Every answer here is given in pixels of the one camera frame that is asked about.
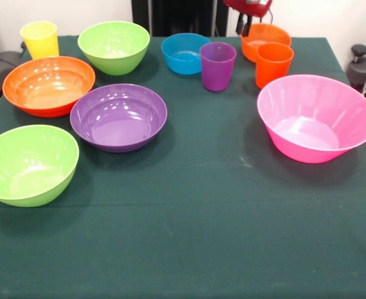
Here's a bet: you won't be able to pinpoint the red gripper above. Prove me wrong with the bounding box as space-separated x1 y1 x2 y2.
223 0 272 37

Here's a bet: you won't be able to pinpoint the small orange plastic bowl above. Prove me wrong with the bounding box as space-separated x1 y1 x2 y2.
241 23 292 64

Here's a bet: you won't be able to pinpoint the purple plastic cup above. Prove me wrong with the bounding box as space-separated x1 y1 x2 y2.
200 42 237 92

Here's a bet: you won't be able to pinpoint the orange plastic cup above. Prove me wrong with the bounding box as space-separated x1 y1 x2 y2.
255 42 295 90

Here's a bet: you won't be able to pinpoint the pink plastic bowl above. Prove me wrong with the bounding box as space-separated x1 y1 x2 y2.
256 74 366 164

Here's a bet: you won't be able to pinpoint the blue plastic bowl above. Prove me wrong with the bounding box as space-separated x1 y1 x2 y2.
160 33 213 75

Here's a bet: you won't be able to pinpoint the black stand with knob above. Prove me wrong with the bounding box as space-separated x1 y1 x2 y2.
346 44 366 105

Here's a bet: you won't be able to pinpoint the lime green plastic bowl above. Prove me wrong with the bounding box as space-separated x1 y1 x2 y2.
0 124 80 208
77 21 151 76

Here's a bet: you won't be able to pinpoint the purple plastic bowl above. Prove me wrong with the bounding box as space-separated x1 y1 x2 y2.
69 83 168 153

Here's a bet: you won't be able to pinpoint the dark green tablecloth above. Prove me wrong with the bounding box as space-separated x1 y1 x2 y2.
0 34 366 299

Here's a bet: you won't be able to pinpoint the yellow plastic cup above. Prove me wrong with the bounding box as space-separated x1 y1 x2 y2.
19 21 60 60

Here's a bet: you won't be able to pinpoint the wide orange plastic bowl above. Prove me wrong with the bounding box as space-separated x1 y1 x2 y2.
2 55 96 118

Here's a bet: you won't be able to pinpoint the black office chair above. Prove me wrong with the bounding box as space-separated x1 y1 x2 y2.
0 23 24 100

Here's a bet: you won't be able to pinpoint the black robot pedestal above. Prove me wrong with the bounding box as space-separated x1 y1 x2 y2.
132 0 230 37

